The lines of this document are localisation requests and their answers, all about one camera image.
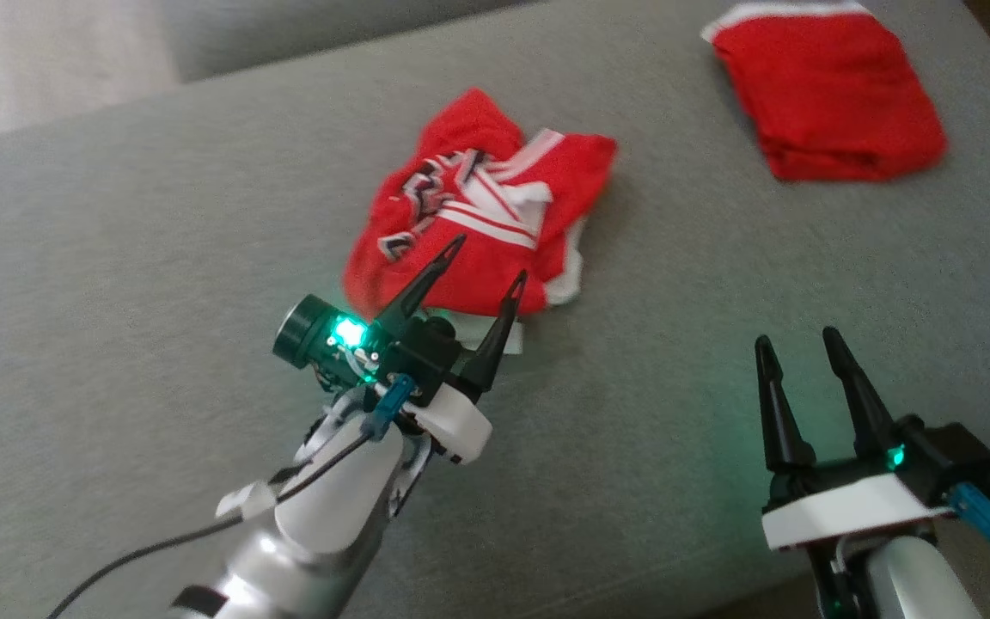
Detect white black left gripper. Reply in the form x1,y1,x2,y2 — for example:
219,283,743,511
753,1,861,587
370,234,529,465

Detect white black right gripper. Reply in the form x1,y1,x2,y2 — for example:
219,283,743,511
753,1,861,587
755,328,953,551

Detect red white printed jersey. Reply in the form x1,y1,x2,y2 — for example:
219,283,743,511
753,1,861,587
342,86,619,353

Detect red shorts with white stripe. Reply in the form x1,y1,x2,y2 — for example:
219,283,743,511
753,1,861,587
701,0,949,183

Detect large grey sofa seat cushion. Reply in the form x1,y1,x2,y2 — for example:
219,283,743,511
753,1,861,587
0,0,990,619

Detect blue cable connector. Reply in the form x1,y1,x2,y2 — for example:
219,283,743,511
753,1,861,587
361,373,418,441
944,481,990,555

